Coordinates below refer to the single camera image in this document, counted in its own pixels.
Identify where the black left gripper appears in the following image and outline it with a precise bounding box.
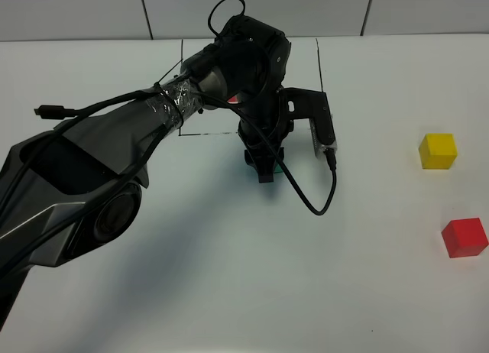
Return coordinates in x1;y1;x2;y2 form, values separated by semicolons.
237;86;294;184

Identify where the yellow cube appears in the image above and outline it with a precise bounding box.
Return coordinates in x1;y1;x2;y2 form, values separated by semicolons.
419;133;458;170

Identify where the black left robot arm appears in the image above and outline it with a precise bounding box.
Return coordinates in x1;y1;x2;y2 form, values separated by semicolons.
1;15;290;319

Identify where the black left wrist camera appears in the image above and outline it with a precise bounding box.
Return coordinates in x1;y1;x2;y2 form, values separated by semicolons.
278;88;337;160

